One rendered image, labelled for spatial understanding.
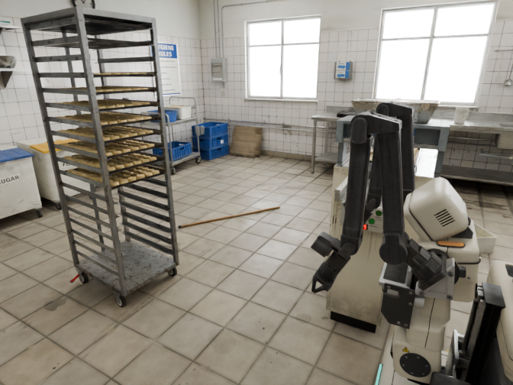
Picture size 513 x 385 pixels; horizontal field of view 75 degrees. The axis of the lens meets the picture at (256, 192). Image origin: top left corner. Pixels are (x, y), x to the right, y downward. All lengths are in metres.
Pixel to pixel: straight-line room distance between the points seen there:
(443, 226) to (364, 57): 4.70
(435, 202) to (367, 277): 1.02
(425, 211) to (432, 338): 0.47
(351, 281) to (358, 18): 4.41
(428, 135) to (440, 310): 1.45
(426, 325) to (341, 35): 4.96
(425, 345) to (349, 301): 0.85
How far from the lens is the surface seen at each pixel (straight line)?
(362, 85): 5.72
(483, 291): 1.43
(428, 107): 2.49
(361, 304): 2.20
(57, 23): 2.31
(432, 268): 1.10
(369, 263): 2.04
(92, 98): 2.06
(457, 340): 1.57
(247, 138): 6.40
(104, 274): 2.71
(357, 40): 5.76
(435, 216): 1.18
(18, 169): 4.22
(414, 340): 1.42
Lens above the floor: 1.51
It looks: 20 degrees down
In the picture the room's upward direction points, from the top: straight up
